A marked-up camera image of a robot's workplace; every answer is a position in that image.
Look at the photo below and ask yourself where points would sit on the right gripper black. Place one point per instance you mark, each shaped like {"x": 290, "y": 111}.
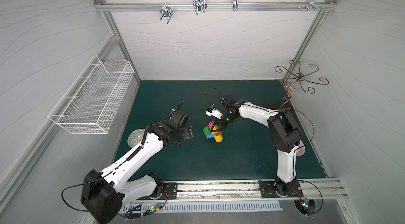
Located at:
{"x": 223, "y": 126}

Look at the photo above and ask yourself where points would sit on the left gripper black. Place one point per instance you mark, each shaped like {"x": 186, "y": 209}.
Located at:
{"x": 187, "y": 134}

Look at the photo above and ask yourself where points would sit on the green 2x2 lego brick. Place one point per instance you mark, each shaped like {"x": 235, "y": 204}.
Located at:
{"x": 207, "y": 131}

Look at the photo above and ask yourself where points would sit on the blue 2x4 lego brick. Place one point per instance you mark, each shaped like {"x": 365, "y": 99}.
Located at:
{"x": 212, "y": 135}

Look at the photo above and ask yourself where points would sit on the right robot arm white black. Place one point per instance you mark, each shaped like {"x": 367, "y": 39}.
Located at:
{"x": 284, "y": 131}

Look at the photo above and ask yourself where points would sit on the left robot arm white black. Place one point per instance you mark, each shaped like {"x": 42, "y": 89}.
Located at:
{"x": 104, "y": 193}

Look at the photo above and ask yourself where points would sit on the green patterned round coaster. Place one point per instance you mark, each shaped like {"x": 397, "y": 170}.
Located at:
{"x": 135, "y": 138}

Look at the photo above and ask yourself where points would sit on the pink ribbed round coaster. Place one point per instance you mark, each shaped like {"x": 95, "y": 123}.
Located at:
{"x": 301, "y": 149}

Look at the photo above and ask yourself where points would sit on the metal ornament stand dark base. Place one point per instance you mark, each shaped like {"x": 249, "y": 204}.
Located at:
{"x": 289, "y": 83}

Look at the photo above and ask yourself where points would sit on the metal clamp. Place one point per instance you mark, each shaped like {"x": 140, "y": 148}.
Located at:
{"x": 235, "y": 5}
{"x": 312, "y": 6}
{"x": 166, "y": 11}
{"x": 199, "y": 6}

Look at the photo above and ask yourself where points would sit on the aluminium cross bar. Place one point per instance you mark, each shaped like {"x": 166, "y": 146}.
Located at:
{"x": 211, "y": 6}

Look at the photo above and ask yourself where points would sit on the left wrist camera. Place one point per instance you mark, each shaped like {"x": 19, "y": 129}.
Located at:
{"x": 179, "y": 118}

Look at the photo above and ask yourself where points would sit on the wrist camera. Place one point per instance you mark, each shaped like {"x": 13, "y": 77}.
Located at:
{"x": 213, "y": 111}
{"x": 179, "y": 118}

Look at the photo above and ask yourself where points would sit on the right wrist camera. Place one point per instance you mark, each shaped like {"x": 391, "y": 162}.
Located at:
{"x": 213, "y": 111}

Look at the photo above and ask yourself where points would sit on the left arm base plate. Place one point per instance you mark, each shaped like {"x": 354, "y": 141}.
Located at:
{"x": 169, "y": 190}

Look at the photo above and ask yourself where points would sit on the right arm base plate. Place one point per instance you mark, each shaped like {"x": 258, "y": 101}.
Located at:
{"x": 269, "y": 189}

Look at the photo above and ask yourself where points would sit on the white wire basket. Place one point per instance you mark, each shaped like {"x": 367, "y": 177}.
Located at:
{"x": 91, "y": 103}

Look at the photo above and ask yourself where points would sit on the white slotted cable duct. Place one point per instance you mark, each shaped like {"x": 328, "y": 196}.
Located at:
{"x": 203, "y": 206}

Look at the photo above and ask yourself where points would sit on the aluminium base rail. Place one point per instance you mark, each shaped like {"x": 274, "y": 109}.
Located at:
{"x": 223, "y": 190}

